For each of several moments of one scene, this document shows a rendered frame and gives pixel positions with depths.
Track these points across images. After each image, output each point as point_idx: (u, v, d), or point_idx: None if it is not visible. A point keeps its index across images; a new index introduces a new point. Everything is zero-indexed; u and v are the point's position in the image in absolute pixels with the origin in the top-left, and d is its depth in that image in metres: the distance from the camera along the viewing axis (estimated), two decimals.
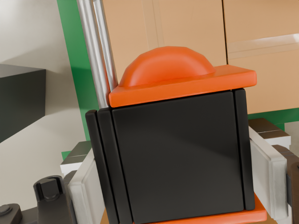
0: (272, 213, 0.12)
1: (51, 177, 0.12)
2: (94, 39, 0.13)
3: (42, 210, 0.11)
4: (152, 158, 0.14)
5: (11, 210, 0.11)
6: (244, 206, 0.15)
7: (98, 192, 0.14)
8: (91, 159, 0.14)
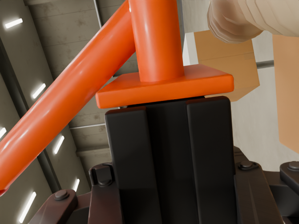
0: None
1: (106, 164, 0.12)
2: None
3: (95, 194, 0.11)
4: None
5: (68, 196, 0.12)
6: None
7: None
8: None
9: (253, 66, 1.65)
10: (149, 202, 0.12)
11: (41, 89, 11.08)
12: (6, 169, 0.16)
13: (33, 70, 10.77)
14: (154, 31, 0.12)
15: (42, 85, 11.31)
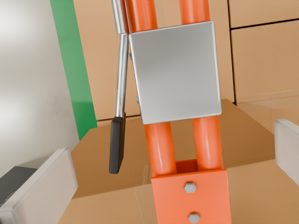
0: None
1: None
2: None
3: None
4: None
5: None
6: None
7: (42, 215, 0.13)
8: (37, 178, 0.13)
9: None
10: None
11: None
12: None
13: None
14: None
15: None
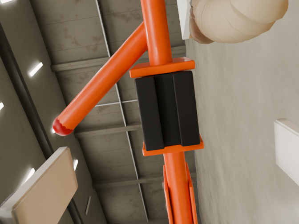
0: None
1: None
2: None
3: None
4: None
5: None
6: None
7: (42, 215, 0.13)
8: (37, 178, 0.13)
9: None
10: (155, 122, 0.24)
11: (38, 68, 11.02)
12: (75, 116, 0.28)
13: (29, 48, 10.69)
14: (157, 40, 0.24)
15: (39, 63, 11.24)
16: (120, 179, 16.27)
